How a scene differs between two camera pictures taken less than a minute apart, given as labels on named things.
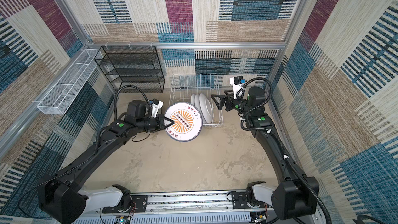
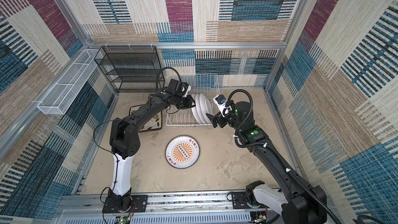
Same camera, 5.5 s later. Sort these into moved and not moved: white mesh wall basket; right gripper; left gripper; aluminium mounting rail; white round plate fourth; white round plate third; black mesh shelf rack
Moved: left gripper; right gripper
Not moved: white mesh wall basket; black mesh shelf rack; white round plate fourth; aluminium mounting rail; white round plate third
